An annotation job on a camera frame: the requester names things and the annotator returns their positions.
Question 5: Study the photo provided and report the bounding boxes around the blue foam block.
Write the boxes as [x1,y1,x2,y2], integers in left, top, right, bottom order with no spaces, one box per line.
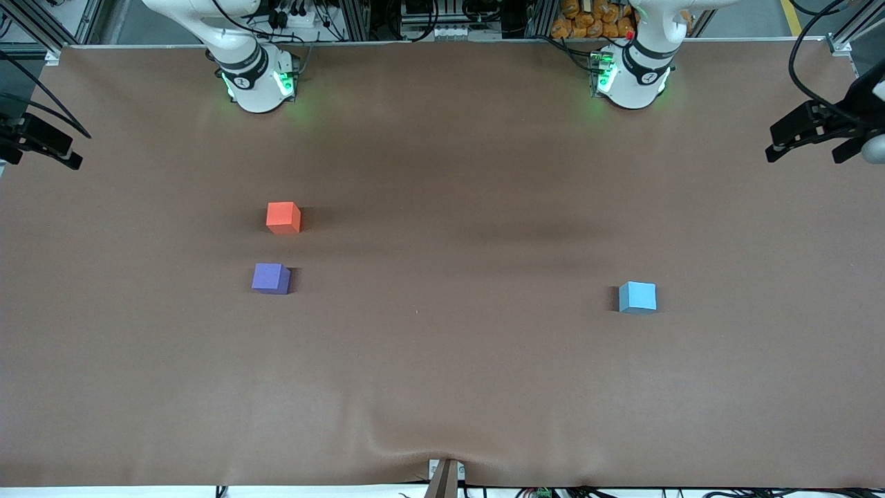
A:
[618,282,658,315]

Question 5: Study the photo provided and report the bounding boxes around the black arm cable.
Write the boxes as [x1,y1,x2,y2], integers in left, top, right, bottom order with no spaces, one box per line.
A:
[789,28,848,108]
[0,50,92,139]

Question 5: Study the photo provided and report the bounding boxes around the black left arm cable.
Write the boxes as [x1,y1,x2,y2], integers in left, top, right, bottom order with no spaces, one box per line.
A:
[789,28,848,108]

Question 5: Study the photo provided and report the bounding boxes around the white socket box black plugs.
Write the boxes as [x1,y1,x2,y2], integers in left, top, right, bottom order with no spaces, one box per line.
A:
[266,0,346,42]

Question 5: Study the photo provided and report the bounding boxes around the aluminium frame post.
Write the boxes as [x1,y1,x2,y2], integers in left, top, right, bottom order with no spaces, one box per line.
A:
[344,0,372,42]
[525,0,554,39]

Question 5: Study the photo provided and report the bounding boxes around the purple foam block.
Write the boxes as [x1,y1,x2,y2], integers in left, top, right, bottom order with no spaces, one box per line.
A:
[252,263,292,295]

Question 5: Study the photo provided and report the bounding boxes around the bag of orange balls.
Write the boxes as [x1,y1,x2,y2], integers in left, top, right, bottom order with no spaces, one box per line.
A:
[551,0,693,40]

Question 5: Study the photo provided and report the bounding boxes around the orange foam block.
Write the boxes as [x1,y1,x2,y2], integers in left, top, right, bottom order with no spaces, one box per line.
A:
[266,202,302,235]

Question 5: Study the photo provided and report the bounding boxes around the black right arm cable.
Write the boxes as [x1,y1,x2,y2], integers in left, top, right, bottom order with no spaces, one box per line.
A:
[0,50,92,139]

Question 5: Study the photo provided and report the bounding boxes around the aluminium frame profile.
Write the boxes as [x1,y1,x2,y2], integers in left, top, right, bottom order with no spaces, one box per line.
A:
[826,0,885,57]
[0,0,104,66]

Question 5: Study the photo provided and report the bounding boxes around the brown camera mount post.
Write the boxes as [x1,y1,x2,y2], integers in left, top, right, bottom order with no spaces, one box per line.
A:
[423,458,466,498]

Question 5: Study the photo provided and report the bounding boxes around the brown table cover mat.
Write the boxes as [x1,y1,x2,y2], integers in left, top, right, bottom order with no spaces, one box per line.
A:
[0,38,885,489]

